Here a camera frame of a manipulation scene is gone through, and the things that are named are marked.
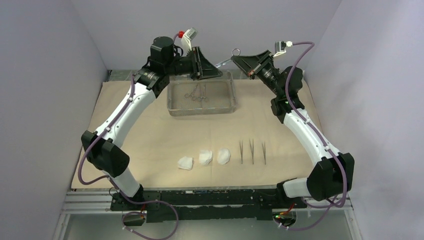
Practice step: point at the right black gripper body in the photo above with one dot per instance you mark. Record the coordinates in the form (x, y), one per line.
(268, 75)

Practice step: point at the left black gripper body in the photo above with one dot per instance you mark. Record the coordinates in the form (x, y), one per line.
(183, 66)

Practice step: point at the surgical forceps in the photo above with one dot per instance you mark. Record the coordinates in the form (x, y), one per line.
(191, 95)

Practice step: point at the thin steel tweezers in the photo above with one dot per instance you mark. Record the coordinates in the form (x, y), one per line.
(252, 150)

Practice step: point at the beige cloth wrap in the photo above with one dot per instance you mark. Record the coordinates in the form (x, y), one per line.
(158, 140)

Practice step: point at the white gauze pad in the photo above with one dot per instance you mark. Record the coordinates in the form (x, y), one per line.
(224, 155)
(185, 163)
(205, 157)

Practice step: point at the surgical scissors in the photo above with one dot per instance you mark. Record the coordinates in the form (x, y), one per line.
(234, 52)

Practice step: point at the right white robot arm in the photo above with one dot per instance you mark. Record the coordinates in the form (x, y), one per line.
(332, 172)

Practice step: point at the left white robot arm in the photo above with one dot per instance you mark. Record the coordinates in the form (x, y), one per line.
(103, 157)

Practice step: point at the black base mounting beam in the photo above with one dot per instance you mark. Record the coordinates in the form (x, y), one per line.
(208, 204)

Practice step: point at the wire mesh instrument tray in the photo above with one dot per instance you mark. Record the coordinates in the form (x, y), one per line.
(212, 96)

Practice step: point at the aluminium frame rail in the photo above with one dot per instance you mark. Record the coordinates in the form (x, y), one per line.
(93, 201)

